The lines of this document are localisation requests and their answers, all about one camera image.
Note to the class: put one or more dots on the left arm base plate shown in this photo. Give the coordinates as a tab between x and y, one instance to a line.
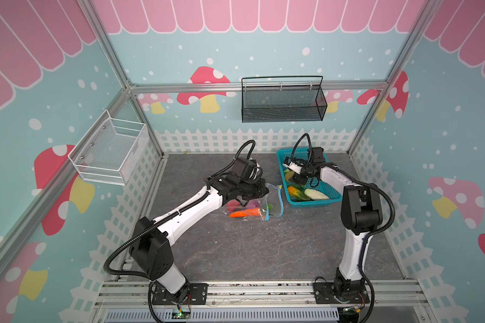
189	294

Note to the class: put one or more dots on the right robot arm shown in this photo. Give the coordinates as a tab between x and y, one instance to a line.
366	211

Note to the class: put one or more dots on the white perforated cable tray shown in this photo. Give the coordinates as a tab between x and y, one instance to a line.
252	315

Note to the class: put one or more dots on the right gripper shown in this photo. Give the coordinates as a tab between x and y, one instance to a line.
300	177

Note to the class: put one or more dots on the black wire mesh basket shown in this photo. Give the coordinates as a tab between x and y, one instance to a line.
292	98

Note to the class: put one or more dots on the orange toy carrot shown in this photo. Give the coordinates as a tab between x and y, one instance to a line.
254	212

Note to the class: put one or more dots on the white wire mesh basket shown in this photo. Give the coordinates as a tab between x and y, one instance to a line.
111	149

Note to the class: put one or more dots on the clear zip top bag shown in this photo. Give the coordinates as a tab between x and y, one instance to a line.
264	208

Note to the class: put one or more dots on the teal plastic basket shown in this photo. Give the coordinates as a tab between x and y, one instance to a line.
334	195

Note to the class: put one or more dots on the yellow toy potato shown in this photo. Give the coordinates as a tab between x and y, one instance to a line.
288	176

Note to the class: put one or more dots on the white toy daikon radish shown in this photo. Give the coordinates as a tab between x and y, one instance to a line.
315	195

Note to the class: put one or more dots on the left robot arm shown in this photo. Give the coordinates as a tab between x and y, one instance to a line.
152	240

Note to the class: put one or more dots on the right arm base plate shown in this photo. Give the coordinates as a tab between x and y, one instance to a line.
353	292

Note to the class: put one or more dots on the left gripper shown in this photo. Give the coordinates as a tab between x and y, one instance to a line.
262	189

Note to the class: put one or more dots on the purple toy onion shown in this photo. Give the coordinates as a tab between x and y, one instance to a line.
252	204

